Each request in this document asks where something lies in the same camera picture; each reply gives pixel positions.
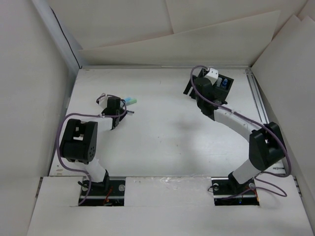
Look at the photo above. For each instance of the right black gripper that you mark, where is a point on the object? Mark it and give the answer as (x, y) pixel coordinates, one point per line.
(189, 87)

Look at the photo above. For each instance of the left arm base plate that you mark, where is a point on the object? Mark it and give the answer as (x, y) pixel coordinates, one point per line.
(112, 195)

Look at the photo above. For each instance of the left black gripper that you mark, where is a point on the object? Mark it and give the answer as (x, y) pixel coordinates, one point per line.
(122, 112)

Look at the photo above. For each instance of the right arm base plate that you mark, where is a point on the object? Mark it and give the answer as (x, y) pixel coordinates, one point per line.
(226, 195)

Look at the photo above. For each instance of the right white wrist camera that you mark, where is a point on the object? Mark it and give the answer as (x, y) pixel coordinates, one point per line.
(212, 75)

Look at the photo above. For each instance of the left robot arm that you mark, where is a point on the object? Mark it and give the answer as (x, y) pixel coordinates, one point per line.
(76, 140)

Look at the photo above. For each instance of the aluminium side rail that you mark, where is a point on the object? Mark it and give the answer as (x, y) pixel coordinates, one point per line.
(257, 96)

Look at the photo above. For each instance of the black two-compartment organizer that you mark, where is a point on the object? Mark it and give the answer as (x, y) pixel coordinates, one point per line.
(221, 86)

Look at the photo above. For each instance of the orange blue-capped highlighter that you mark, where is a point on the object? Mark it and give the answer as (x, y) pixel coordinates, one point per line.
(224, 83)

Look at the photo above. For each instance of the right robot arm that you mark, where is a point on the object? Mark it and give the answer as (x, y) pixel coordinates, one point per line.
(266, 145)

